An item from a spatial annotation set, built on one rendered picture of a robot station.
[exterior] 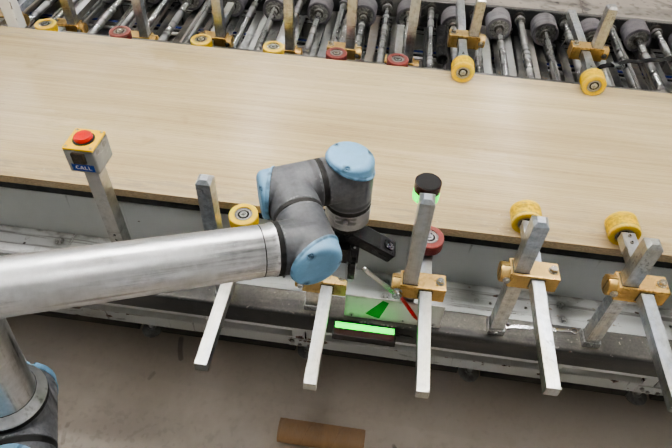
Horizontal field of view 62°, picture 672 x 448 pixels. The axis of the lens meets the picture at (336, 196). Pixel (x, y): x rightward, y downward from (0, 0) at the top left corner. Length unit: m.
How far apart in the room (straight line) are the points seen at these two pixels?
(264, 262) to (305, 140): 0.93
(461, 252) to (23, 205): 1.35
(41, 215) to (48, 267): 1.15
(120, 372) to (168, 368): 0.18
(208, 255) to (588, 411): 1.84
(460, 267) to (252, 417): 0.97
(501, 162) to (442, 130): 0.22
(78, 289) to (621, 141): 1.66
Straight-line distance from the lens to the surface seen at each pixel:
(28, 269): 0.87
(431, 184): 1.26
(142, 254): 0.86
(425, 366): 1.34
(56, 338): 2.57
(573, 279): 1.81
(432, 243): 1.49
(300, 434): 2.10
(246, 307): 1.61
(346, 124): 1.83
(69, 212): 1.94
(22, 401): 1.37
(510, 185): 1.72
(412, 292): 1.46
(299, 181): 0.98
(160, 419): 2.27
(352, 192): 1.02
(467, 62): 2.06
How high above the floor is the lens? 2.03
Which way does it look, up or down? 45 degrees down
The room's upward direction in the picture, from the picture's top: 3 degrees clockwise
